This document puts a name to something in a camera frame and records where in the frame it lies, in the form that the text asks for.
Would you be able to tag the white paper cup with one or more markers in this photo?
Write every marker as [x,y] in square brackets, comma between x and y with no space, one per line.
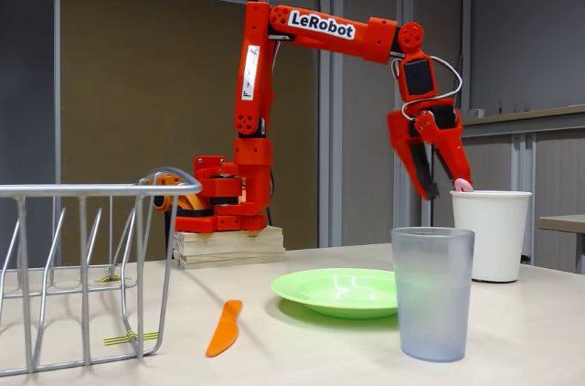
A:
[498,221]

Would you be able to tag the grey cabinet with wooden top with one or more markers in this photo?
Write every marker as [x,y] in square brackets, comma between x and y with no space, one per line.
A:
[557,162]

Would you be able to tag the pink plastic fork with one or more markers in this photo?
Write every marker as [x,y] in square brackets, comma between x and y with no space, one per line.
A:
[464,186]

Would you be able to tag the orange plastic knife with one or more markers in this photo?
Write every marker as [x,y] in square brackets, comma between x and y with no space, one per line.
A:
[224,331]

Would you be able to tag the light orange clamp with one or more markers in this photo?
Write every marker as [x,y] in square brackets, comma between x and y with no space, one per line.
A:
[161,203]

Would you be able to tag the small white box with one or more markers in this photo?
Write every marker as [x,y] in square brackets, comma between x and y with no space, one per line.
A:
[478,113]

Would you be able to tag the wooden base block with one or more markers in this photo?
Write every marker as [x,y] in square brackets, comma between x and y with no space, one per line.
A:
[228,249]

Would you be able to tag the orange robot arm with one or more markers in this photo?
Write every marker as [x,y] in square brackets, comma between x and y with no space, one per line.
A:
[256,84]

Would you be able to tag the translucent grey plastic cup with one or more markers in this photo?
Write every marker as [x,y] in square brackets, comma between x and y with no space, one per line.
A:
[432,303]

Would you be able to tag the brown partition board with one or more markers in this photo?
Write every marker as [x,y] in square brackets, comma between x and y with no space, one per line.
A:
[114,84]

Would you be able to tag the beige side table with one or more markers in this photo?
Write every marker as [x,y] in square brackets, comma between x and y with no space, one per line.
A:
[562,222]

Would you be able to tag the green plastic plate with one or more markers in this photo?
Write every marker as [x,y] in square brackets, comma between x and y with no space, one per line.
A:
[329,294]

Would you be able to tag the yellow black striped tape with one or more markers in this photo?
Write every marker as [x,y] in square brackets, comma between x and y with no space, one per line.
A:
[112,279]
[132,338]

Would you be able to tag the grey leaning rod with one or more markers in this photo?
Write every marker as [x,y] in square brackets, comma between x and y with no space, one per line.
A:
[460,62]

